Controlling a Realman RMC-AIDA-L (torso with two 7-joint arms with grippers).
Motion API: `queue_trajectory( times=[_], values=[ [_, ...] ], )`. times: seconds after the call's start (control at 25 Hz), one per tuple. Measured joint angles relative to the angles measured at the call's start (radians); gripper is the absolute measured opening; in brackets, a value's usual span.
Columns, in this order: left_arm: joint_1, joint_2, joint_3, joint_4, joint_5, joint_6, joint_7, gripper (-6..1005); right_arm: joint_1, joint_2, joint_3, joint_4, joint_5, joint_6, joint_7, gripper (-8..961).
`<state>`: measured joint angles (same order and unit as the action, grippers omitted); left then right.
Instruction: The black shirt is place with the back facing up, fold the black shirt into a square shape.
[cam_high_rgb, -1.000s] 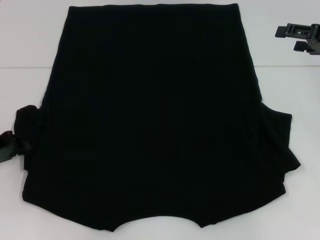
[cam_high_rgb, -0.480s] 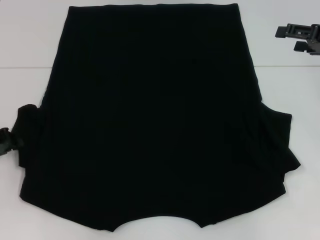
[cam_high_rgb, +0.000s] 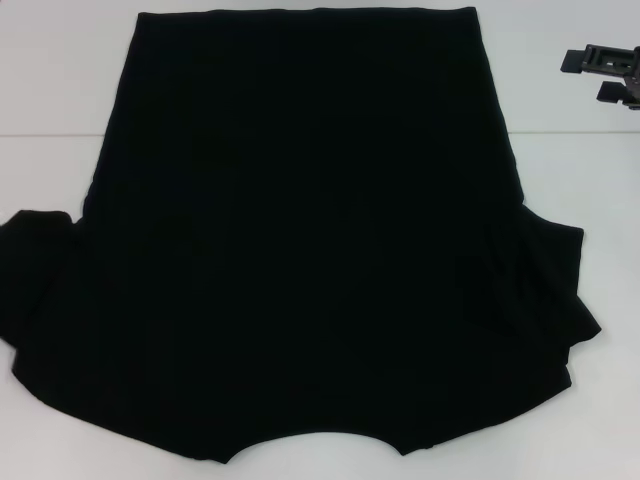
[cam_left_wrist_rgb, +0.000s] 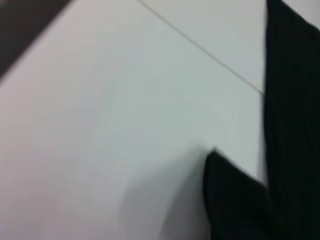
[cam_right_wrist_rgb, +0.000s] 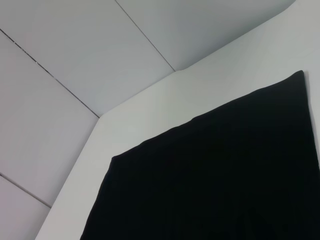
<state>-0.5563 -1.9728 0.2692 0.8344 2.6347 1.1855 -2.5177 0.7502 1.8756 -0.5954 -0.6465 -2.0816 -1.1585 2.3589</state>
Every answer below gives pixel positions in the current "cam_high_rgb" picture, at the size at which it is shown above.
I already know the black shirt with FREE print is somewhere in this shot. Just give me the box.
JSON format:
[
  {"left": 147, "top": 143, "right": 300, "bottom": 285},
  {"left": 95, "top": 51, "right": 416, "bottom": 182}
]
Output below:
[{"left": 0, "top": 5, "right": 604, "bottom": 454}]

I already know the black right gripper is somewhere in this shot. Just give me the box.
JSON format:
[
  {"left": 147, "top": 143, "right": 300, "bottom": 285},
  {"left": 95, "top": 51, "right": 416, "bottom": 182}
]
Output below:
[{"left": 559, "top": 43, "right": 640, "bottom": 111}]

